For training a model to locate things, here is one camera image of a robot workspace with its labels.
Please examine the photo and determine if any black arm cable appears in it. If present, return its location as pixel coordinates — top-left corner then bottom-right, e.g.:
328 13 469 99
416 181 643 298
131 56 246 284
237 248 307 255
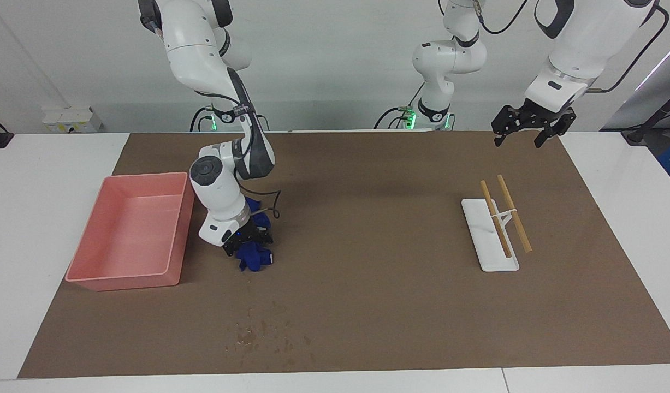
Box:
193 90 282 220
477 0 669 93

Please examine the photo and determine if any black base cable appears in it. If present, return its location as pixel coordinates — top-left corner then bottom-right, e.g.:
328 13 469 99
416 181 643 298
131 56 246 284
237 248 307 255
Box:
190 104 270 133
374 82 425 130

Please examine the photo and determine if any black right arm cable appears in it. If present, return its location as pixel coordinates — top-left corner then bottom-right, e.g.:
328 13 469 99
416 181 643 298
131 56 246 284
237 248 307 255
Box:
193 90 282 220

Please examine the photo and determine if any white power strip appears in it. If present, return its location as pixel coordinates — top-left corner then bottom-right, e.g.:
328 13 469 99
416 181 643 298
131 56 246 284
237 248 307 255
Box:
42 106 103 133

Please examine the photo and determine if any pink plastic bin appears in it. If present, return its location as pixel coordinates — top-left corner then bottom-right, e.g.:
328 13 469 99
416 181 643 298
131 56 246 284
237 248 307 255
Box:
65 172 195 291

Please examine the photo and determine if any black left base cable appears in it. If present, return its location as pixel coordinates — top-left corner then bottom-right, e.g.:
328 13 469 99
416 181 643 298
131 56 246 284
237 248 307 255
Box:
374 82 425 130

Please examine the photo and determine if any black right base cable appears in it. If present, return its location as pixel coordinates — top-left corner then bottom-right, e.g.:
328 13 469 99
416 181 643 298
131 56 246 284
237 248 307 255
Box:
190 104 270 133

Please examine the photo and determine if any black stand pole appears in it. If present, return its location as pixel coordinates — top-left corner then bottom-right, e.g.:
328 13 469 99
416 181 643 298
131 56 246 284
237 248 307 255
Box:
621 85 670 146

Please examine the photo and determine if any wooden towel rack rod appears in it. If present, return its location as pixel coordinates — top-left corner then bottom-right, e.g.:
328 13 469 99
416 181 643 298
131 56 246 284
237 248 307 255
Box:
480 180 513 259
496 175 533 253

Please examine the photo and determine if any brown table mat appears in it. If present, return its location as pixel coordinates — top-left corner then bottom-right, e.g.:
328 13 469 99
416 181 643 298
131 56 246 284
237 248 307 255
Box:
17 131 670 379

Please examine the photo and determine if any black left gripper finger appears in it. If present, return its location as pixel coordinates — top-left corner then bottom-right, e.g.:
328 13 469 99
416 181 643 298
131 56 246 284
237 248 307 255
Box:
491 105 525 148
533 112 577 149

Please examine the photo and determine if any blue towel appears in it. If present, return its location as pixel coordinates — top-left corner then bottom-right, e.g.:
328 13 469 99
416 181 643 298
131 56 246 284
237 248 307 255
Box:
238 198 274 272

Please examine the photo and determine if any white towel rack base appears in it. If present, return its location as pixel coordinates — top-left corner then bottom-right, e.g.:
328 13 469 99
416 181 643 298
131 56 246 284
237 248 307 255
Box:
461 198 520 272

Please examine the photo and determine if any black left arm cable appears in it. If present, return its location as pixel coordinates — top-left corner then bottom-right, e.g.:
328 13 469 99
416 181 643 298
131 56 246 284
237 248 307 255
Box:
477 0 669 93

